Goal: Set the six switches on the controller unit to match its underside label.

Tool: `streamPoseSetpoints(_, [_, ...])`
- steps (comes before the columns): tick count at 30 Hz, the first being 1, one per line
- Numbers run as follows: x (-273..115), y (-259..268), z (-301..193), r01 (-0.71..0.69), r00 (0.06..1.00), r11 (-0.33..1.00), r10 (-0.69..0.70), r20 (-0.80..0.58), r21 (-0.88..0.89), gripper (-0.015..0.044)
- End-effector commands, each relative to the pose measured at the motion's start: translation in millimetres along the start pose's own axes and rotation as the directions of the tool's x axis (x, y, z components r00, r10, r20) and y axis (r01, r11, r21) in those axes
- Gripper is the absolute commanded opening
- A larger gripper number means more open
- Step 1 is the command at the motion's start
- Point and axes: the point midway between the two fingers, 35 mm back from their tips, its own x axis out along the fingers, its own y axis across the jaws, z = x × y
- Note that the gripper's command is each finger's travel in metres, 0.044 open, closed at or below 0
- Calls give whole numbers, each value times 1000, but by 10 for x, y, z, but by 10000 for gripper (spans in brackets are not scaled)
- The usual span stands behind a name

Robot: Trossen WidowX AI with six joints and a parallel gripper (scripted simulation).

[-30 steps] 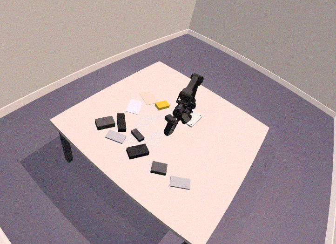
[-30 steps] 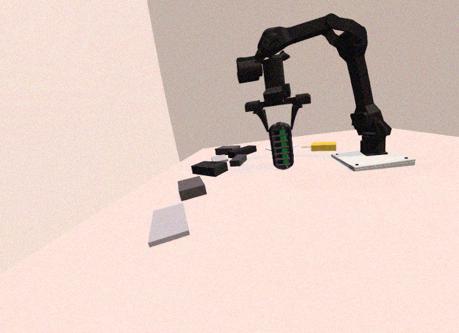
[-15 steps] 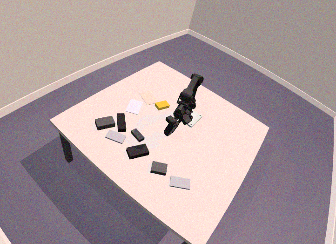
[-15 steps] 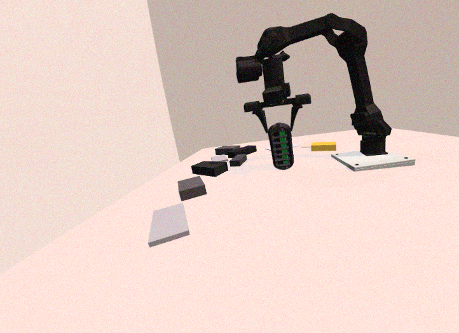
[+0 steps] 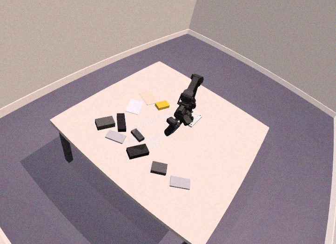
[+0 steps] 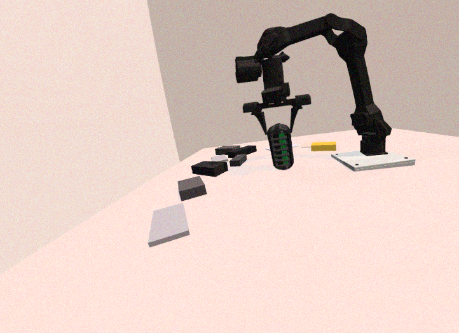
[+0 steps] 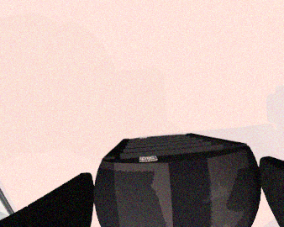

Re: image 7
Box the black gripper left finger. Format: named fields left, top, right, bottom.
left=0, top=172, right=94, bottom=227

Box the dark grey switch controller unit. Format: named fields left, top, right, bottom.
left=92, top=134, right=262, bottom=227

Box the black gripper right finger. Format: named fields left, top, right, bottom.
left=259, top=156, right=284, bottom=227

